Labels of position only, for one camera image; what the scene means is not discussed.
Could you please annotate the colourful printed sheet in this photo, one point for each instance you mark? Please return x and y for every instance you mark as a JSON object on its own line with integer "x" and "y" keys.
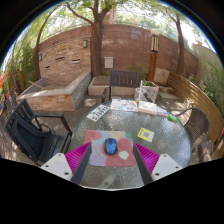
{"x": 124, "y": 105}

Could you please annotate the large forked tree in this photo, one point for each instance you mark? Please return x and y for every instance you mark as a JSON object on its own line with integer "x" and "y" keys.
{"x": 96, "y": 43}

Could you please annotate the yellow code card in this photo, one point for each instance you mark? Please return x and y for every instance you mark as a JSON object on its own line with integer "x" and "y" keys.
{"x": 146, "y": 134}

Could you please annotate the concrete planter with plant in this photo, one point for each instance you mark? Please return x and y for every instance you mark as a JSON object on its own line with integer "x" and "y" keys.
{"x": 151, "y": 88}

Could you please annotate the grey wall box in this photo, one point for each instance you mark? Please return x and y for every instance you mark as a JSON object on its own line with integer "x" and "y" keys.
{"x": 108, "y": 62}

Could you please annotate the stone garden basin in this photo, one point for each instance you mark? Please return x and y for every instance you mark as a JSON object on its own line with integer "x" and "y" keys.
{"x": 50, "y": 100}

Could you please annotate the black wall lamp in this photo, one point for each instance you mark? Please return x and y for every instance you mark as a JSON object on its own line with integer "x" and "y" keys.
{"x": 85, "y": 43}
{"x": 40, "y": 57}

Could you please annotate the wooden garden lamp post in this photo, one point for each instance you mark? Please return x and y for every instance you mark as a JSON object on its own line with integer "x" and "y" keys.
{"x": 153, "y": 56}

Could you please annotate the blue computer mouse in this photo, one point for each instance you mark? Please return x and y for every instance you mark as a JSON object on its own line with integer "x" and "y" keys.
{"x": 110, "y": 146}

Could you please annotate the green plastic bottle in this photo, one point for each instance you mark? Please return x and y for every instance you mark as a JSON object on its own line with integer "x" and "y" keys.
{"x": 172, "y": 118}

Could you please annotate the beige stone slab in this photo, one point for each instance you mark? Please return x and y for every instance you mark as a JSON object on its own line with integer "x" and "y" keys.
{"x": 162, "y": 76}

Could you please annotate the white printed strip sign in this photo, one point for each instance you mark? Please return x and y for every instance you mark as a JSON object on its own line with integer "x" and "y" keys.
{"x": 98, "y": 112}

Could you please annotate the curved wooden slat bench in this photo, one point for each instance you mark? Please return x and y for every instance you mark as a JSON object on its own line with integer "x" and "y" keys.
{"x": 193, "y": 93}

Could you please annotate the black metal chair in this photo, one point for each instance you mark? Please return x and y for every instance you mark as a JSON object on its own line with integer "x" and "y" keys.
{"x": 30, "y": 136}

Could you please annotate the slim tree by wall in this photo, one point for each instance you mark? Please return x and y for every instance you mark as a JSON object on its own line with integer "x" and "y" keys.
{"x": 180, "y": 46}

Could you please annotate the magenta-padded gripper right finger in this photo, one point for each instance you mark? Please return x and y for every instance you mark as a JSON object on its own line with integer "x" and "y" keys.
{"x": 166, "y": 164}

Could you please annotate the grey wicker chair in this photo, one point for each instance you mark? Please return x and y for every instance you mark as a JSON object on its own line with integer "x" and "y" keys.
{"x": 196, "y": 125}

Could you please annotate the dark wooden slatted chair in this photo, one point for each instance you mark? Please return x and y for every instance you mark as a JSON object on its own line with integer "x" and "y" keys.
{"x": 125, "y": 78}

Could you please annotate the thick white book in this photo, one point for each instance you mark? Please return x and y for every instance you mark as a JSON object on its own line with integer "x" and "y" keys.
{"x": 147, "y": 107}

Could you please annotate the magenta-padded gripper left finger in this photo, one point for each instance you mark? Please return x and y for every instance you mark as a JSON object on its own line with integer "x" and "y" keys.
{"x": 56, "y": 163}

